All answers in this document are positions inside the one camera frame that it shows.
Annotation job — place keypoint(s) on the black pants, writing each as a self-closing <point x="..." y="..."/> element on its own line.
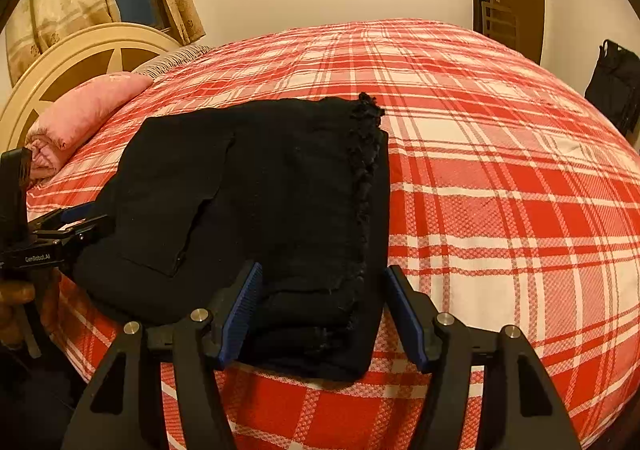
<point x="275" y="180"/>

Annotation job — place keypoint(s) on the black bag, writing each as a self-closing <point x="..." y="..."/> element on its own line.
<point x="615" y="80"/>

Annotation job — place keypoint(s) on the red plaid bedspread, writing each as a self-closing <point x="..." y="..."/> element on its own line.
<point x="500" y="180"/>

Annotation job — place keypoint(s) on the striped beige pillow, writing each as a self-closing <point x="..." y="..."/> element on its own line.
<point x="167" y="61"/>

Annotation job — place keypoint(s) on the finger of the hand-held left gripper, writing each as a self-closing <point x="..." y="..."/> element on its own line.
<point x="75" y="213"/>
<point x="87" y="227"/>

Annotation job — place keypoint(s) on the pink pillow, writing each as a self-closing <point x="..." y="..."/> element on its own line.
<point x="85" y="110"/>

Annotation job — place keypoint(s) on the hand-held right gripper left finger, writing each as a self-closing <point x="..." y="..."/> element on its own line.
<point x="245" y="315"/>

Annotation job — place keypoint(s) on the person's left hand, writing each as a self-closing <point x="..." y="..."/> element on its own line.
<point x="14" y="294"/>

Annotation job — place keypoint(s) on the cream bed headboard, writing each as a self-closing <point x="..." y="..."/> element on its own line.
<point x="60" y="60"/>

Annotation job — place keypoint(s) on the person's dark jacket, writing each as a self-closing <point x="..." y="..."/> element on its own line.
<point x="30" y="400"/>

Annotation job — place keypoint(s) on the wooden rack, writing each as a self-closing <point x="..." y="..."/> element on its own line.
<point x="499" y="25"/>

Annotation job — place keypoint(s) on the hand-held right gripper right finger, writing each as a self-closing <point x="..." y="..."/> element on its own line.
<point x="407" y="320"/>

